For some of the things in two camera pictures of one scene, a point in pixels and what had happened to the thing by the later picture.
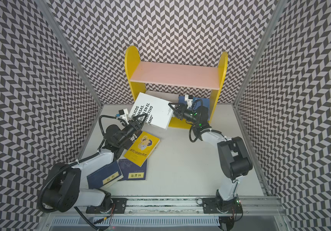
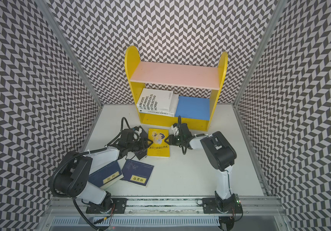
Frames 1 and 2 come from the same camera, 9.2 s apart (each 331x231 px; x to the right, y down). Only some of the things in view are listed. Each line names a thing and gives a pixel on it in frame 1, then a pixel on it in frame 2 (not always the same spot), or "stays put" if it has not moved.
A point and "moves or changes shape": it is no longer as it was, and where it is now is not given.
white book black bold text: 159,113 moves or changes shape
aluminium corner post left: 46,8 stays put
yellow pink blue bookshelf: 191,112 stays put
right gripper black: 182,109 → 171,140
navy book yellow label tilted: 105,176 stays put
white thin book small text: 172,97 → 174,110
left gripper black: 136,125 → 140,141
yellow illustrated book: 142,148 moves or changes shape
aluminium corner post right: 261,52 stays put
